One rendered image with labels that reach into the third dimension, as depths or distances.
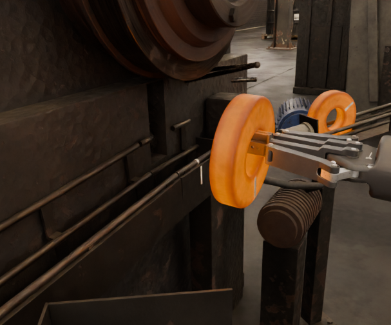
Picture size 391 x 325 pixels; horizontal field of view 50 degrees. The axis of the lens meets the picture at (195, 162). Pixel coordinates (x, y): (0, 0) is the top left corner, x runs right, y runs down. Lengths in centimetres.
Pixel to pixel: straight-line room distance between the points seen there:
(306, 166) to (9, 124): 40
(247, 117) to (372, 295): 131
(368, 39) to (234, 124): 302
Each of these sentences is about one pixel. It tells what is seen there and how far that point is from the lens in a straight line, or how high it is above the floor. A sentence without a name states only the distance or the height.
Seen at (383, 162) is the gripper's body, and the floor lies 85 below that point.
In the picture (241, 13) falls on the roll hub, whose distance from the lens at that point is 79.
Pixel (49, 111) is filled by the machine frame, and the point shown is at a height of 87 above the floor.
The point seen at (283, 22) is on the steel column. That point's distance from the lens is 971.
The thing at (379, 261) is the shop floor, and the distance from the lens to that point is 195.
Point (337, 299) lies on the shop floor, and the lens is 169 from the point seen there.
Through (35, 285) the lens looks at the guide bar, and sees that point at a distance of 60.
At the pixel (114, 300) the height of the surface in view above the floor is 72.
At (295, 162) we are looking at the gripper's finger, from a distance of 51.
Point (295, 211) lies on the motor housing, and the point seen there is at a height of 52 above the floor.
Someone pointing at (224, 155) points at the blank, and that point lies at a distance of 51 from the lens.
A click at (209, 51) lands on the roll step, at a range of 82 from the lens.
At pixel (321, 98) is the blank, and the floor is 77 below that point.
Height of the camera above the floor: 102
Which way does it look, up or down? 21 degrees down
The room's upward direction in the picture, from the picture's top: 1 degrees counter-clockwise
